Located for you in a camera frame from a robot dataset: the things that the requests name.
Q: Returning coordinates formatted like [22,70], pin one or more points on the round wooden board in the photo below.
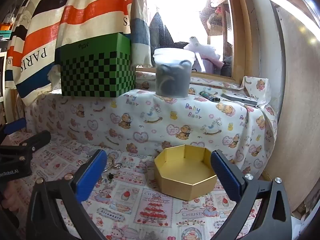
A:
[295,105]

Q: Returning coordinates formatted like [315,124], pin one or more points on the dark hanging garment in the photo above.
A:
[160,30]

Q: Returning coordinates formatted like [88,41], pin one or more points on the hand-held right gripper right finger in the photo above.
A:
[225,180]

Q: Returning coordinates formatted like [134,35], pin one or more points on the person's left hand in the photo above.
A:
[8,195]

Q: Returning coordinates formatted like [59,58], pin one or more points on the silver bangle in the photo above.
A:
[115,160]

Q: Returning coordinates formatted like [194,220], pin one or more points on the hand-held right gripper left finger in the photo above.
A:
[91,177]

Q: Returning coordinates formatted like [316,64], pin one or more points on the translucent plastic bucket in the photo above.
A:
[172,77]

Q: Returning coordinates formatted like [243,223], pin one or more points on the green lighter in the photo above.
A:
[210,96]

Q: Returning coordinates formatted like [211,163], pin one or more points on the small black earring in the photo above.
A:
[110,177]

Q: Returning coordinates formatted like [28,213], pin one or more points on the blue checked cloth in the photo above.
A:
[140,30]

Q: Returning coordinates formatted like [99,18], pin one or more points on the strawberry print cloth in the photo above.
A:
[140,205]

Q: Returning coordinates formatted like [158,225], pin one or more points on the green black checkered box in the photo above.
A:
[100,70]

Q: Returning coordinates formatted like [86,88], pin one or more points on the bear print cloth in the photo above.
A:
[160,110]

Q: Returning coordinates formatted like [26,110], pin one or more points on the wooden window frame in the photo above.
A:
[240,30]

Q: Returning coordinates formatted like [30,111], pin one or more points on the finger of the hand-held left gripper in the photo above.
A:
[35,141]
[15,127]

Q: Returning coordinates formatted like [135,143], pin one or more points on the gold octagonal box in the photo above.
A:
[185,183]

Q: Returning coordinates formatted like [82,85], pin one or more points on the silver flat device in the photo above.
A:
[240,99]

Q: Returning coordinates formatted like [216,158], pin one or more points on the striped printed cloth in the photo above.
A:
[50,25]

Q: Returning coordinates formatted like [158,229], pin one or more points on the pink white cloth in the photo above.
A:
[202,52]

